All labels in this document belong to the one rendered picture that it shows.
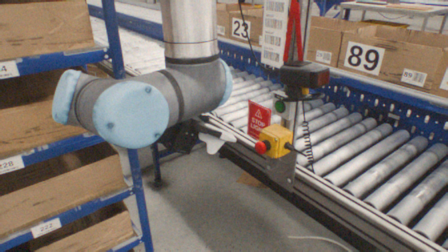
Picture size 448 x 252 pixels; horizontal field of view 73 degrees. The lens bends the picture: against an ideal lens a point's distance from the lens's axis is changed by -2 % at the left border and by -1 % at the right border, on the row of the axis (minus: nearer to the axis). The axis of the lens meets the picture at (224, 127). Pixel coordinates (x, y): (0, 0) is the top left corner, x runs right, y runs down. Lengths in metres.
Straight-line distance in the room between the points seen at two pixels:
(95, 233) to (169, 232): 0.84
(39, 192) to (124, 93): 0.53
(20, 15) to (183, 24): 0.38
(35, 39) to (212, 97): 0.41
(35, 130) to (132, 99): 0.43
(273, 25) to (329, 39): 0.66
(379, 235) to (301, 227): 1.00
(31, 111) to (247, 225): 1.34
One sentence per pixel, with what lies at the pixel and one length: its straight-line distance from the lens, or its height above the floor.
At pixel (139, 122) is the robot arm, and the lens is 0.42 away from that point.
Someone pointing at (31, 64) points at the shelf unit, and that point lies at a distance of 0.73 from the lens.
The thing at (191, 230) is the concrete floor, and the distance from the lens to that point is 1.80.
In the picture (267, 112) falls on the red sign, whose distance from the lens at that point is 0.95.
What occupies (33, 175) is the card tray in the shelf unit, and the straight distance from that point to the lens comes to 1.09.
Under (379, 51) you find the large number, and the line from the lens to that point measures 1.40.
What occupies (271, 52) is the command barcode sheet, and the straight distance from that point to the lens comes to 0.90.
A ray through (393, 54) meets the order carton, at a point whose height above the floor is 1.00.
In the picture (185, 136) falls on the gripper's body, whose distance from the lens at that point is 0.65.
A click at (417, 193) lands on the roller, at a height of 0.75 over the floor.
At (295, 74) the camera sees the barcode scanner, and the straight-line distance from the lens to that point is 0.77.
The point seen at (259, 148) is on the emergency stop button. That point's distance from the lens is 0.87.
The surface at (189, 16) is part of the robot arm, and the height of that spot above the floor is 1.24.
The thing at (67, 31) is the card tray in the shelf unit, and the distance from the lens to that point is 0.77.
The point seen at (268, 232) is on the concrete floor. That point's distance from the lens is 1.80.
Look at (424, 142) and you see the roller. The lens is 1.31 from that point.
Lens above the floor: 1.31
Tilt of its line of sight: 28 degrees down
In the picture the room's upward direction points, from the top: straight up
